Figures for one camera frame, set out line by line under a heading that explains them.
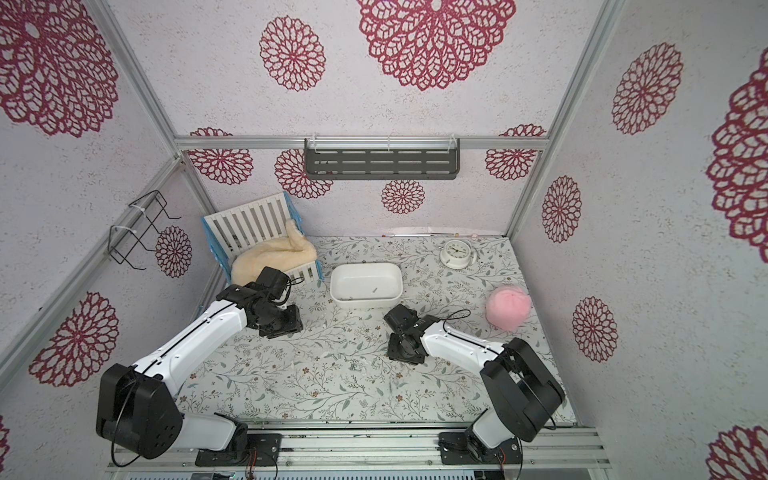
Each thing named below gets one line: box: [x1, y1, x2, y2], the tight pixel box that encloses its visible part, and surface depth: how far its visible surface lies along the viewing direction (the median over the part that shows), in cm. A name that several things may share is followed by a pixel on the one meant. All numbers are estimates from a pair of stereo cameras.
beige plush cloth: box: [231, 219, 318, 286], surface depth 103 cm
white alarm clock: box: [439, 238, 478, 270], surface depth 113 cm
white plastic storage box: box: [330, 263, 403, 309], surface depth 108 cm
